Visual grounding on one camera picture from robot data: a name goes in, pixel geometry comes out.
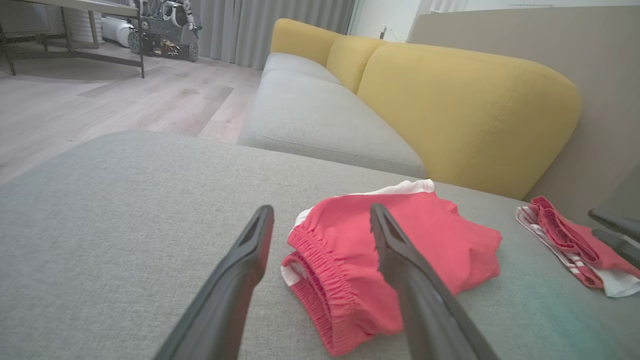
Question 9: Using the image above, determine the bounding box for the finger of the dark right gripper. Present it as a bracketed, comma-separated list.
[592, 228, 640, 269]
[588, 207, 640, 241]

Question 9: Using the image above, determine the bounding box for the white ribbed appliance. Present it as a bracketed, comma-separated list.
[64, 7, 101, 49]

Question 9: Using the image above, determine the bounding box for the grey curtain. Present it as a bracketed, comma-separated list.
[189, 0, 357, 71]

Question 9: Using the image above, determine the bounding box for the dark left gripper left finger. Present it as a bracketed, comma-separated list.
[152, 204, 275, 360]

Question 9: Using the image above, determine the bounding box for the wheeled mobile robot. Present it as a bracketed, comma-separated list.
[127, 0, 203, 63]

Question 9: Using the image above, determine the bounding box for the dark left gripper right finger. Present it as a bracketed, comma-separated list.
[369, 202, 502, 360]

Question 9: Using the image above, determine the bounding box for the red Bulls 23 jersey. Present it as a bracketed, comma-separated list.
[516, 195, 640, 299]

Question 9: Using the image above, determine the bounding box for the yellow sofa back cushion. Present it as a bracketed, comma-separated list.
[325, 35, 388, 95]
[357, 42, 583, 201]
[270, 18, 346, 68]

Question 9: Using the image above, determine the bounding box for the white cylinder appliance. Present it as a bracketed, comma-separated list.
[101, 16, 136, 48]

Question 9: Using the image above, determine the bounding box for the large grey sofa ottoman cushion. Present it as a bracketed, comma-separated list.
[0, 131, 640, 360]

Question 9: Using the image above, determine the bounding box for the grey sofa seat cushion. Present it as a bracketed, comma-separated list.
[237, 69, 429, 179]
[261, 52, 343, 86]

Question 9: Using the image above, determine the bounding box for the red mesh shorts white stripe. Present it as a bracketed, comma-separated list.
[280, 178, 503, 357]

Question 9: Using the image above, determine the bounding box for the table with black metal legs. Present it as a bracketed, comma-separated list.
[0, 0, 147, 79]

